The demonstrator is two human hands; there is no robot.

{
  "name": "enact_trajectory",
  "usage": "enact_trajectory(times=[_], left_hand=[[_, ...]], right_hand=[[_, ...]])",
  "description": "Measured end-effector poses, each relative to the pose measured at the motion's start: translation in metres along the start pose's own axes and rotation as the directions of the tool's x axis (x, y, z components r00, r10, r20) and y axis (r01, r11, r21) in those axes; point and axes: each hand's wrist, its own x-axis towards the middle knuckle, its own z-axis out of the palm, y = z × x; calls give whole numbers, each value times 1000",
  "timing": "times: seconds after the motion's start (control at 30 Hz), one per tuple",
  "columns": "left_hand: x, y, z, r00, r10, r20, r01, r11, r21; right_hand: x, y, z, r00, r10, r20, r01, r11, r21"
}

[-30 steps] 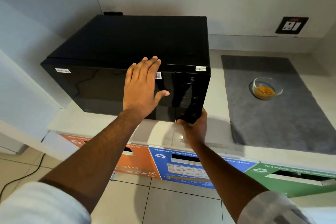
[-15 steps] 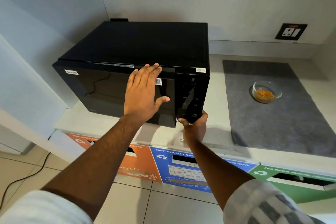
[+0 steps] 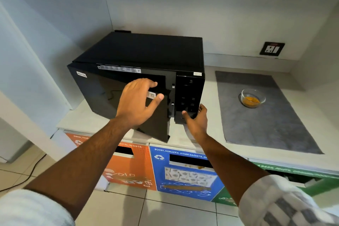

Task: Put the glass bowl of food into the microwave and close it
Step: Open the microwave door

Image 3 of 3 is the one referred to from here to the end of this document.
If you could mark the person's right thumb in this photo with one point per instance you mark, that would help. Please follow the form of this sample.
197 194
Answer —
187 116

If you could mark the black microwave door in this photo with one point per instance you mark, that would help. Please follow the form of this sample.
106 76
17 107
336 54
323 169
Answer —
106 93

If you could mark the white checked right sleeve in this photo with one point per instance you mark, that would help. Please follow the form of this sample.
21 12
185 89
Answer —
278 204

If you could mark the person's right forearm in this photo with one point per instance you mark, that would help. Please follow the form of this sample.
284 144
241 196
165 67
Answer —
230 170

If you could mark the blue waste bin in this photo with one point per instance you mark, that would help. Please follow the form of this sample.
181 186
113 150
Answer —
161 175

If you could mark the person's left thumb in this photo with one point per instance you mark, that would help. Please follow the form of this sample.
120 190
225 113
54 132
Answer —
156 101

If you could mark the green waste bin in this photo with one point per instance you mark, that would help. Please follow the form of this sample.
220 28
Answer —
323 180

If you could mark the clear glass bowl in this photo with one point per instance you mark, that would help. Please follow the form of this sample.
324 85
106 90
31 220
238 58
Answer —
262 96

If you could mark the person's left forearm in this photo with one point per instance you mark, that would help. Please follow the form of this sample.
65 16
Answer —
79 165

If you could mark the person's left hand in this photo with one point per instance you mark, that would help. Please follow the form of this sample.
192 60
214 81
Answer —
133 104

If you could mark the white left sleeve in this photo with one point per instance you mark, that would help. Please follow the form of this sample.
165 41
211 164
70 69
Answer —
29 210

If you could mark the person's right hand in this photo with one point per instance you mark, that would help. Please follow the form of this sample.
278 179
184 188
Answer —
198 126

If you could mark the orange food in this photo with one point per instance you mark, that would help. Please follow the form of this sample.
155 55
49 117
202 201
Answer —
251 100

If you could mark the orange waste bin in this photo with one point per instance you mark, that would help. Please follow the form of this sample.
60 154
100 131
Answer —
140 165

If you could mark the black wall socket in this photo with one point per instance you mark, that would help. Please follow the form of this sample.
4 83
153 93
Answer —
272 49

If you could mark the black microwave oven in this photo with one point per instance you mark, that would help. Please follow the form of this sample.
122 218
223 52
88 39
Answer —
148 51

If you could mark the grey mat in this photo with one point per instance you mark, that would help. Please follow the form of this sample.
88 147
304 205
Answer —
267 122

